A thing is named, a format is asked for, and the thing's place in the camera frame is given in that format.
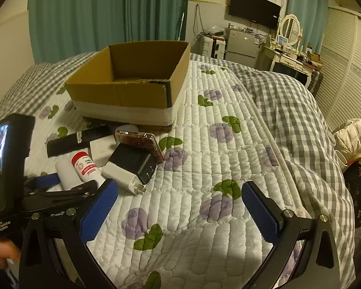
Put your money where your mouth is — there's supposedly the white plastic bottle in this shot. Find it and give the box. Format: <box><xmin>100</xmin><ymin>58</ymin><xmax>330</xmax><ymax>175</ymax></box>
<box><xmin>55</xmin><ymin>158</ymin><xmax>81</xmax><ymax>190</ymax></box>

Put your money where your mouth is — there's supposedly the red cap white bottle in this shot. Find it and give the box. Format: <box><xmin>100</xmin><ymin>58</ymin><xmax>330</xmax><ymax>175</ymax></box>
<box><xmin>71</xmin><ymin>151</ymin><xmax>105</xmax><ymax>188</ymax></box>

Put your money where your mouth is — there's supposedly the white square box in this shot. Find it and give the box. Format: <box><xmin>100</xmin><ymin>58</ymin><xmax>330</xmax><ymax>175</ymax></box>
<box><xmin>90</xmin><ymin>135</ymin><xmax>117</xmax><ymax>167</ymax></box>

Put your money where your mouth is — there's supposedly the white power adapter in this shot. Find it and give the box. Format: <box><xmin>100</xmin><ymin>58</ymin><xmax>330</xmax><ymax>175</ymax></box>
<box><xmin>102</xmin><ymin>162</ymin><xmax>146</xmax><ymax>195</ymax></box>

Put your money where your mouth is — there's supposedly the black power adapter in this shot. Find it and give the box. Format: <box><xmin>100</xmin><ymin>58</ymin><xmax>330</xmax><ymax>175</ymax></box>
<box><xmin>108</xmin><ymin>144</ymin><xmax>157</xmax><ymax>185</ymax></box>

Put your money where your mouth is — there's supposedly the person's left hand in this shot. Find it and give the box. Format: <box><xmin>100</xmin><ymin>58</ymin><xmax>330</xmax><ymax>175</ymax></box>
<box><xmin>0</xmin><ymin>239</ymin><xmax>21</xmax><ymax>269</ymax></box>

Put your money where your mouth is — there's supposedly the phone with brown case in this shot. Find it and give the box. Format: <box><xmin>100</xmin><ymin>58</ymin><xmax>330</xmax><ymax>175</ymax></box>
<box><xmin>115</xmin><ymin>130</ymin><xmax>165</xmax><ymax>164</ymax></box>

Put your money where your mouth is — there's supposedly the white puffer jacket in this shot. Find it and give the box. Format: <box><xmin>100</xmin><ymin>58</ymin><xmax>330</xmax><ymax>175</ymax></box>
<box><xmin>333</xmin><ymin>119</ymin><xmax>361</xmax><ymax>171</ymax></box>

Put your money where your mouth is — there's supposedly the floral quilted bed pad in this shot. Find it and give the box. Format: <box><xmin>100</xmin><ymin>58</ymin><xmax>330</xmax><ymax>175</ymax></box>
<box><xmin>24</xmin><ymin>59</ymin><xmax>308</xmax><ymax>289</ymax></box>

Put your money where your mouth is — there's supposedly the brown cardboard box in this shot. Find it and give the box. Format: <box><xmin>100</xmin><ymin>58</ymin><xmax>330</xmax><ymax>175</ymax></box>
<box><xmin>65</xmin><ymin>40</ymin><xmax>190</xmax><ymax>127</ymax></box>

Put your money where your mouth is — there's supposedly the green curtain left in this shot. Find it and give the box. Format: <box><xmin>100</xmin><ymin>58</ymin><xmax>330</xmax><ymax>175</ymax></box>
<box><xmin>28</xmin><ymin>0</ymin><xmax>187</xmax><ymax>63</ymax></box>

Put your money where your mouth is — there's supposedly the green curtain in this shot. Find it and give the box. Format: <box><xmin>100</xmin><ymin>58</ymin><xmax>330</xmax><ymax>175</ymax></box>
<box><xmin>28</xmin><ymin>0</ymin><xmax>187</xmax><ymax>63</ymax></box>
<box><xmin>287</xmin><ymin>0</ymin><xmax>328</xmax><ymax>53</ymax></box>

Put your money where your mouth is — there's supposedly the grey checked duvet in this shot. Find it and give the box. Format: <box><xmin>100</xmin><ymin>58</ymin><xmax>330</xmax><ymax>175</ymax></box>
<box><xmin>0</xmin><ymin>51</ymin><xmax>357</xmax><ymax>289</ymax></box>

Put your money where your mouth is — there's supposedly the white louvered wardrobe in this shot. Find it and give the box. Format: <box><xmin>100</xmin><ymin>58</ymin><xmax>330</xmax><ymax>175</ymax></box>
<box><xmin>316</xmin><ymin>7</ymin><xmax>361</xmax><ymax>129</ymax></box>

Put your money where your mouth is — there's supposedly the white suitcase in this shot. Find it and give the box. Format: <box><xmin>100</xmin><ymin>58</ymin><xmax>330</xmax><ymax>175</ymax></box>
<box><xmin>197</xmin><ymin>37</ymin><xmax>226</xmax><ymax>59</ymax></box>

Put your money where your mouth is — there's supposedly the white dressing table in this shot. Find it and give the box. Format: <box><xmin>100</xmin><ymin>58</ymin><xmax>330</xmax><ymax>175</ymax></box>
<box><xmin>255</xmin><ymin>46</ymin><xmax>313</xmax><ymax>89</ymax></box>

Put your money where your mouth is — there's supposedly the grey mini fridge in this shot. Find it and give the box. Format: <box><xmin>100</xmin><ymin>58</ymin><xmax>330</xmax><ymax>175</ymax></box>
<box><xmin>225</xmin><ymin>29</ymin><xmax>258</xmax><ymax>68</ymax></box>

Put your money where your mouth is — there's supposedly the white oval vanity mirror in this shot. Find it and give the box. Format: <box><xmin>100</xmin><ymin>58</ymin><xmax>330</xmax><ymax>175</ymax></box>
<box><xmin>278</xmin><ymin>14</ymin><xmax>303</xmax><ymax>46</ymax></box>

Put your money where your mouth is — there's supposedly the green curtain right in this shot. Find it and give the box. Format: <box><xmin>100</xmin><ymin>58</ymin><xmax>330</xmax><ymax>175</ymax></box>
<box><xmin>287</xmin><ymin>0</ymin><xmax>328</xmax><ymax>53</ymax></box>

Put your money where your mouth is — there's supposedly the black wall television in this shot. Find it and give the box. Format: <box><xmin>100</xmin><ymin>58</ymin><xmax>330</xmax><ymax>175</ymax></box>
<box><xmin>228</xmin><ymin>0</ymin><xmax>281</xmax><ymax>30</ymax></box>

